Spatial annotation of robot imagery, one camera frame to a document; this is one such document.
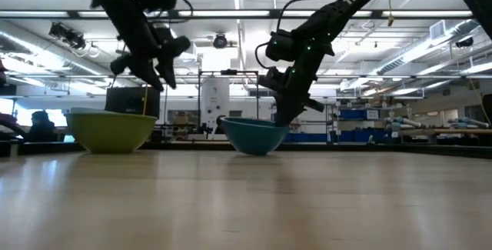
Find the black round ceiling camera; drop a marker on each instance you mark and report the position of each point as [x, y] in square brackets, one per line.
[220, 41]

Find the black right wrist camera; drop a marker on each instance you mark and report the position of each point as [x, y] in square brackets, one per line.
[271, 80]

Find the black overhead light bar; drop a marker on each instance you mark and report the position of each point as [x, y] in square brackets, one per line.
[230, 13]

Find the black table edge rail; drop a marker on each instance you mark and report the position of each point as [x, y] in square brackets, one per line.
[384, 148]

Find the lime green bowl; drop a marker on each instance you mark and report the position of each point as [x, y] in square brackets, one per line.
[109, 132]

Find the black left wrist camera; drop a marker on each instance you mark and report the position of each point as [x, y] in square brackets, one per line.
[177, 46]

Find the teal bowl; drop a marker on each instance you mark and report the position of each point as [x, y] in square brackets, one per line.
[251, 138]

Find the white column cabinet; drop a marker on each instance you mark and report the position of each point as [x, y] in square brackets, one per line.
[214, 104]

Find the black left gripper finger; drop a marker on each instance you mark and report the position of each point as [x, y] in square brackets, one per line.
[150, 75]
[168, 71]

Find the blue storage bin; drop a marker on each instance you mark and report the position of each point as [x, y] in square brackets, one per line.
[359, 114]
[307, 137]
[357, 136]

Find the black monitor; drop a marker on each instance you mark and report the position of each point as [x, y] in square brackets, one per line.
[127, 102]

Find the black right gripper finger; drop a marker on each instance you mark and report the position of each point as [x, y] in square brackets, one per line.
[294, 113]
[281, 115]

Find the white ceiling air vent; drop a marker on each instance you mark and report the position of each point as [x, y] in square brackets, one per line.
[437, 29]

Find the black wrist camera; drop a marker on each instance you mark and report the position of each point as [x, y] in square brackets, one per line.
[177, 46]
[271, 80]

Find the wooden workbench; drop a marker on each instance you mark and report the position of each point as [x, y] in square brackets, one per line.
[446, 131]

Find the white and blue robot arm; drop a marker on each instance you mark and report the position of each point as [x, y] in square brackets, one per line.
[401, 122]
[467, 122]

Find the black ceiling dome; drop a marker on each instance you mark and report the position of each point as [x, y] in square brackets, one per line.
[465, 42]

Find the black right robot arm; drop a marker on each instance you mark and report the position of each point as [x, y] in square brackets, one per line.
[346, 4]

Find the black metal frame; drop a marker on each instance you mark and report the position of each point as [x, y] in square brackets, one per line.
[229, 72]

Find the person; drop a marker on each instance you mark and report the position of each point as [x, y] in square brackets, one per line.
[41, 128]
[220, 124]

